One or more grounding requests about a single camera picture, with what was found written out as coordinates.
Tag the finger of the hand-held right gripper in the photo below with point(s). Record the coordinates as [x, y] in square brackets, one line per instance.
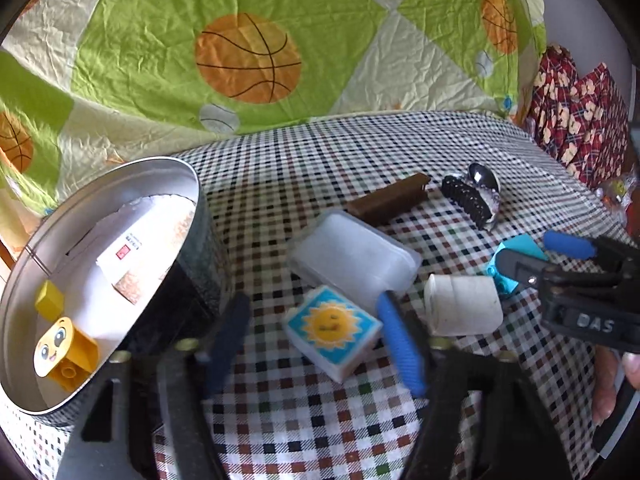
[522, 265]
[570, 245]

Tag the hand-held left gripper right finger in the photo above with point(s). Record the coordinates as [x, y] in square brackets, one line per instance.
[400, 345]

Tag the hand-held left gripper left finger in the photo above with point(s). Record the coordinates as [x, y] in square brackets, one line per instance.
[227, 340]

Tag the blue toy block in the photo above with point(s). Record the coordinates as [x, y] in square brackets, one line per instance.
[522, 244]

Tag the round dark cookie tin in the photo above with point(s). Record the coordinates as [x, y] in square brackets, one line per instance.
[200, 270]

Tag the white sun print block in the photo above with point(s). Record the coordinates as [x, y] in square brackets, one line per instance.
[325, 330]

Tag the black sequined hair claw clip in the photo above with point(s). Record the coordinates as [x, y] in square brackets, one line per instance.
[470, 200]

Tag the translucent white plastic box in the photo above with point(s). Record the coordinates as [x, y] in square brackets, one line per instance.
[350, 255]

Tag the small white carton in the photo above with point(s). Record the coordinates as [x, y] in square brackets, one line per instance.
[125, 255]

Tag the yellow face toy block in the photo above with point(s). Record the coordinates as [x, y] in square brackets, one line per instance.
[75, 345]

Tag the small yellow toy block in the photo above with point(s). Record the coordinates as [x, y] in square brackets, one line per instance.
[50, 300]

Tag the person's right hand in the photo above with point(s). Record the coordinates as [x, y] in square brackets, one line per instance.
[607, 385]

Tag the small colourful toy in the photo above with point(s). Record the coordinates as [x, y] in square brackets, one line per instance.
[617, 190]

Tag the red plaid printed cloth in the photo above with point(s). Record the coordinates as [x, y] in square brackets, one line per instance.
[575, 120]

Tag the white paper tin liner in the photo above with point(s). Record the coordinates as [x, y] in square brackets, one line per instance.
[85, 280]

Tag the checkered tablecloth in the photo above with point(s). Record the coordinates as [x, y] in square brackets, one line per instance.
[300, 175]

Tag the basketball print bed sheet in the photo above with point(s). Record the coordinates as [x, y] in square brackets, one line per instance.
[350, 35]

